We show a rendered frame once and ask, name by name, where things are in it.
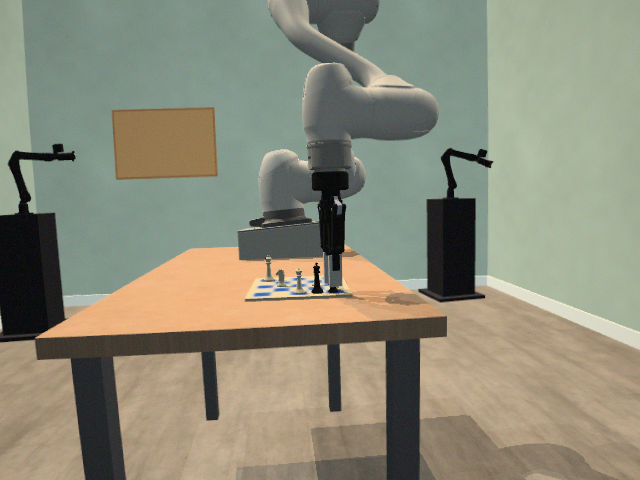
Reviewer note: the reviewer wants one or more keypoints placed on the blue and cream chessboard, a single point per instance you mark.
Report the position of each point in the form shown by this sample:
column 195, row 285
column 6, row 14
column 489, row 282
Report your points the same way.
column 268, row 291

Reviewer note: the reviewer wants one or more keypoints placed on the white knight chess piece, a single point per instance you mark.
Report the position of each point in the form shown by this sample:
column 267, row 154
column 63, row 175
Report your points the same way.
column 281, row 278

